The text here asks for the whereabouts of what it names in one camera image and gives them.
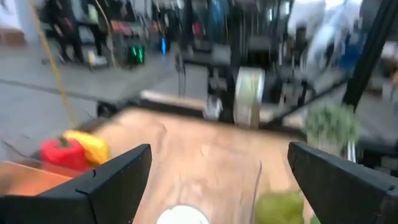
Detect green artificial plant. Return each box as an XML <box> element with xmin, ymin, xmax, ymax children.
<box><xmin>303</xmin><ymin>104</ymin><xmax>362</xmax><ymax>157</ymax></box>

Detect yellow hanging cable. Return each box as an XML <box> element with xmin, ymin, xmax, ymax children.
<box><xmin>29</xmin><ymin>0</ymin><xmax>77</xmax><ymax>126</ymax></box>

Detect blue pink salmon can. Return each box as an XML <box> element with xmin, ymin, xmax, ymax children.
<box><xmin>155</xmin><ymin>203</ymin><xmax>212</xmax><ymax>224</ymax></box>

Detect black device green lights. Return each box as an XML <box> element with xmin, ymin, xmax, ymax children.
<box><xmin>126</xmin><ymin>44</ymin><xmax>146</xmax><ymax>67</ymax></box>

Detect red bell pepper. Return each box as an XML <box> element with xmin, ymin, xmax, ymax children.
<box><xmin>39</xmin><ymin>136</ymin><xmax>90</xmax><ymax>172</ymax></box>

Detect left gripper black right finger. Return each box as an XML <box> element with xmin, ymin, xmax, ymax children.
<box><xmin>287</xmin><ymin>141</ymin><xmax>398</xmax><ymax>224</ymax></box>

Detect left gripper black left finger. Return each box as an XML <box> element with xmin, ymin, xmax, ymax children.
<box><xmin>0</xmin><ymin>143</ymin><xmax>153</xmax><ymax>224</ymax></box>

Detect person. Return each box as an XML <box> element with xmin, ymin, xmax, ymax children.
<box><xmin>49</xmin><ymin>0</ymin><xmax>85</xmax><ymax>65</ymax></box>

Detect silver can green label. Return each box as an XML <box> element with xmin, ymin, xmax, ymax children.
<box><xmin>233</xmin><ymin>67</ymin><xmax>266</xmax><ymax>129</ymax></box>

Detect olive green pear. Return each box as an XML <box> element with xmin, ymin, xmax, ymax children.
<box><xmin>254</xmin><ymin>189</ymin><xmax>306</xmax><ymax>224</ymax></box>

